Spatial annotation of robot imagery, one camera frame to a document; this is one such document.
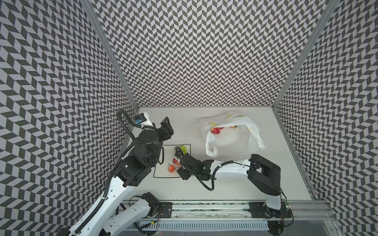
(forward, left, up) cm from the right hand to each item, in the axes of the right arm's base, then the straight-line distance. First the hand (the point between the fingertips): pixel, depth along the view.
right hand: (182, 170), depth 84 cm
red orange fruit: (+32, -36, -1) cm, 48 cm away
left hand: (+9, +5, +35) cm, 36 cm away
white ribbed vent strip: (-26, -17, -3) cm, 31 cm away
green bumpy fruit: (+12, -1, +2) cm, 12 cm away
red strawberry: (+28, -22, 0) cm, 36 cm away
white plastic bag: (+25, -32, -2) cm, 41 cm away
